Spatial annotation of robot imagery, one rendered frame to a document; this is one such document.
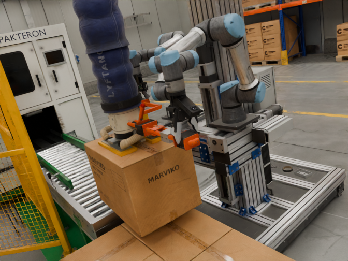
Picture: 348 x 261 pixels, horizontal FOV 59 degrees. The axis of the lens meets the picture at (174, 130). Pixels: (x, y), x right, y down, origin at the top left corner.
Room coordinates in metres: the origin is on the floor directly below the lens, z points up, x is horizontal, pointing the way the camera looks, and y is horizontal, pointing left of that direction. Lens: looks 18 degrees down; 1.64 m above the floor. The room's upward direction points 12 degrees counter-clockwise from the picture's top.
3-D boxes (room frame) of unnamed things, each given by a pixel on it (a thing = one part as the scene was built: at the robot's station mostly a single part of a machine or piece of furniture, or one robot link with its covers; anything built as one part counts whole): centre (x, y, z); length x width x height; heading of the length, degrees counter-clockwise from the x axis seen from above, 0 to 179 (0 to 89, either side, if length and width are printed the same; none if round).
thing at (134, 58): (2.08, 0.16, 1.50); 0.09 x 0.08 x 0.11; 146
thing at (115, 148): (1.66, 0.34, 1.10); 0.34 x 0.10 x 0.05; 30
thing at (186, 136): (1.19, -0.04, 1.20); 0.08 x 0.07 x 0.05; 30
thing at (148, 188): (1.70, 0.25, 0.87); 0.60 x 0.40 x 0.40; 30
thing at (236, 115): (1.80, -0.37, 1.09); 0.15 x 0.15 x 0.10
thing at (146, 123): (1.49, 0.13, 1.20); 0.10 x 0.08 x 0.06; 120
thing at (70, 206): (2.68, 1.26, 0.50); 2.31 x 0.05 x 0.19; 34
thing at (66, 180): (3.01, 1.40, 0.60); 1.60 x 0.10 x 0.09; 34
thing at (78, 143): (3.31, 0.96, 0.60); 1.60 x 0.10 x 0.09; 34
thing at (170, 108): (1.21, -0.04, 1.34); 0.09 x 0.08 x 0.12; 30
